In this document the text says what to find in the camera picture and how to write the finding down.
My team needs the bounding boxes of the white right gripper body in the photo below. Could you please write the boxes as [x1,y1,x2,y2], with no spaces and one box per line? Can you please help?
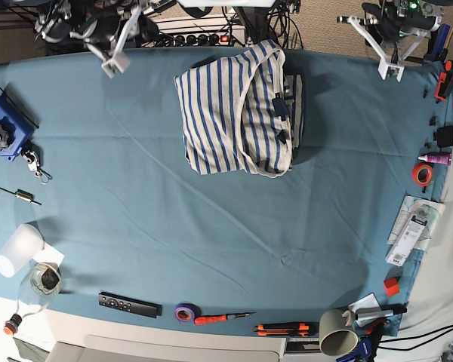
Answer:
[85,3,143,78]

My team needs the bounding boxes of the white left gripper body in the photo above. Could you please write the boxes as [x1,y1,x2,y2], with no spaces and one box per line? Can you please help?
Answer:
[336,16,429,82]

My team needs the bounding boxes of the blue white striped T-shirt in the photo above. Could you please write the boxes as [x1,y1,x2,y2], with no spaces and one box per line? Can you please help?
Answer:
[174,40,304,178]

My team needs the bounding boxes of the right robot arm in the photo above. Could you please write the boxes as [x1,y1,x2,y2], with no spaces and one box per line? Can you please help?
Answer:
[35,1,159,78]

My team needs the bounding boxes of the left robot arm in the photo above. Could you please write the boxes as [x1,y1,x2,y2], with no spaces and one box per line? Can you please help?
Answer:
[336,1,444,81]

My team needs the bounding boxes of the red black clamp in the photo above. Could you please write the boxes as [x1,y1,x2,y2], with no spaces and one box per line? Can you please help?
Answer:
[434,60,453,102]

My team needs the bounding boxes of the black power strip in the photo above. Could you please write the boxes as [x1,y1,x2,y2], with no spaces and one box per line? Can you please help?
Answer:
[150,32,233,48]

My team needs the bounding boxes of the black square pad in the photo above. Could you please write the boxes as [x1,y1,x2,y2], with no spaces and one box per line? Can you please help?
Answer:
[433,125,453,149]

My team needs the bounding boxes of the red tape roll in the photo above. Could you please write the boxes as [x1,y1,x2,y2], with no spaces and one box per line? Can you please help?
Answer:
[411,163,433,187]

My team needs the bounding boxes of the blue plastic knob box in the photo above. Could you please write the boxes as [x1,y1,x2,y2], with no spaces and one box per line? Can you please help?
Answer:
[0,91,37,162]

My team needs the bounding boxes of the packaged item on card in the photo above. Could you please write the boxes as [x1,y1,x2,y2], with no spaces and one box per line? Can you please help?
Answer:
[385,195,445,267]

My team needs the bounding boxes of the allen key with brass sleeve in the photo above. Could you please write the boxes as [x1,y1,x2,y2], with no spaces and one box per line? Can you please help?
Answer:
[0,187,42,206]

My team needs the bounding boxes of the teal table cloth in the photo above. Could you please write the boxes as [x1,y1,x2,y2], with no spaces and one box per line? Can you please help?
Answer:
[0,48,453,335]

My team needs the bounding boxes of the white paper cup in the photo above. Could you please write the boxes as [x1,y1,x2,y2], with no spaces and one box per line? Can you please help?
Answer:
[0,224,45,278]

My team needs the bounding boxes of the small red cube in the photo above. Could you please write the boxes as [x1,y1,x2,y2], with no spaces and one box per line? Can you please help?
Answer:
[384,278,399,297]

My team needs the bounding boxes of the clear glass bottle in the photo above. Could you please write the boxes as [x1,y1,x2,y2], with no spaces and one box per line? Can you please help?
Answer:
[3,262,62,336]

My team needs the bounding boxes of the black remote control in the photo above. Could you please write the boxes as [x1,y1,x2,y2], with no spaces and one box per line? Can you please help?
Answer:
[98,291,162,318]

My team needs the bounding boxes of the black marker pen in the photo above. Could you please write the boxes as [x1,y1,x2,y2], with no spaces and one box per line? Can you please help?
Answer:
[355,306,407,322]

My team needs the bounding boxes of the purple tape roll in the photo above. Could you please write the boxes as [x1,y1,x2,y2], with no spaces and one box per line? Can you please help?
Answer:
[174,302,201,324]

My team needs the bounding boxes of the grey ceramic mug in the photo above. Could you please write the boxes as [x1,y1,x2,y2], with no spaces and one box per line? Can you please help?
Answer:
[319,309,359,357]

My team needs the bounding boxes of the orange black utility knife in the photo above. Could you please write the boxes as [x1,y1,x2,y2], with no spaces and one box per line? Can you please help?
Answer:
[253,322,319,337]

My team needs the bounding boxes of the blue black bar clamp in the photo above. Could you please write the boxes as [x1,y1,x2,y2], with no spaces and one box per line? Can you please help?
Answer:
[336,318,387,362]

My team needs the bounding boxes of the silver carabiner keychain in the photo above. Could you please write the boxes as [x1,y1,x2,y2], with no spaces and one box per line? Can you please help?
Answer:
[22,149,52,185]

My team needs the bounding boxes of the orange handled screwdriver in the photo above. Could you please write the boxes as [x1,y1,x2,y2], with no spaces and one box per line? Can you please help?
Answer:
[194,312,254,326]

